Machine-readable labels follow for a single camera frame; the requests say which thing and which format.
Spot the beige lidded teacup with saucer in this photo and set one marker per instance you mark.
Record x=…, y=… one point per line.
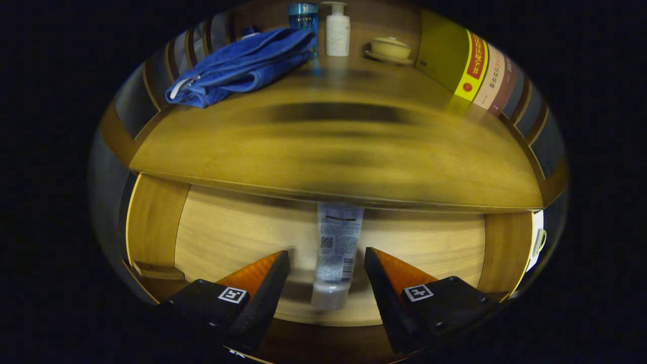
x=389, y=49

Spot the teal blue bottle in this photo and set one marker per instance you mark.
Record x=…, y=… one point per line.
x=303, y=17

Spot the folded blue towel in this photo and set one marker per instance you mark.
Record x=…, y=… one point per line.
x=242, y=65

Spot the white pump bottle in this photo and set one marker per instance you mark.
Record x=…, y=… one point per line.
x=337, y=35

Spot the orange and white book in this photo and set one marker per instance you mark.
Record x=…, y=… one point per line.
x=491, y=81

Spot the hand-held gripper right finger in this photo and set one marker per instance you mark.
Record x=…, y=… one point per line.
x=394, y=298

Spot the white squeeze tube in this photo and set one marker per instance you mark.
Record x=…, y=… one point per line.
x=337, y=247

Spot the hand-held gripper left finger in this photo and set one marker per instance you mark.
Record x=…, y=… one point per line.
x=255, y=303

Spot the thick yellow book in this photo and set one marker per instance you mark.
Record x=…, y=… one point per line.
x=440, y=55

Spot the brown book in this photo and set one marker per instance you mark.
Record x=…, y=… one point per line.
x=504, y=88

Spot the wooden drawer with black knob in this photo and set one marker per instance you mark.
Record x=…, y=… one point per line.
x=242, y=237

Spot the wooden countertop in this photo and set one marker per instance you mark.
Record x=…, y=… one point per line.
x=354, y=151

